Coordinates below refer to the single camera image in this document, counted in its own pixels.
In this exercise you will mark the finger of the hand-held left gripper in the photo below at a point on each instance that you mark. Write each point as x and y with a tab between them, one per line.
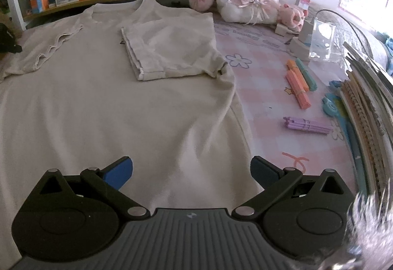
7	41

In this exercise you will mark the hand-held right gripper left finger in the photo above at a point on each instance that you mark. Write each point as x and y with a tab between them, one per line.
118	173

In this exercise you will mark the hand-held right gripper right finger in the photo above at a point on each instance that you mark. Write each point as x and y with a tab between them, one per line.
261	171

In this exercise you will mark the white t-shirt with green logo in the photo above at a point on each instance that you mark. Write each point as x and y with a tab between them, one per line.
122	110

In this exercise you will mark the purple stick bundle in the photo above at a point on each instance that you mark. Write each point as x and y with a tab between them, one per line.
307	125

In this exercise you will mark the pink cartoon printed mat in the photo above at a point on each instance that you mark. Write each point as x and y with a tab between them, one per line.
264	88

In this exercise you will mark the salmon pink stick bundle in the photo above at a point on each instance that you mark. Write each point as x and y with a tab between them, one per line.
297	88

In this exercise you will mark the light blue plastic toy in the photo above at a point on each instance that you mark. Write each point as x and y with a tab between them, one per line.
331	104

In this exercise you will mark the teal stick bundle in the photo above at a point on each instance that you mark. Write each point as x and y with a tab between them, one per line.
308	76

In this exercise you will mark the orange stick bundle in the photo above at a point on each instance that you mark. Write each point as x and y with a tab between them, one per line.
293	65

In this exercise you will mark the stack of notebooks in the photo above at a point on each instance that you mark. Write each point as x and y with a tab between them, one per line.
368	98

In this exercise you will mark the clear acrylic holder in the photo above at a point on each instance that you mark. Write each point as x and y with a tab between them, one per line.
322	42

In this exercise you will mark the small white cube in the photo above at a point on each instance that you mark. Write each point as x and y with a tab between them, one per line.
281	28

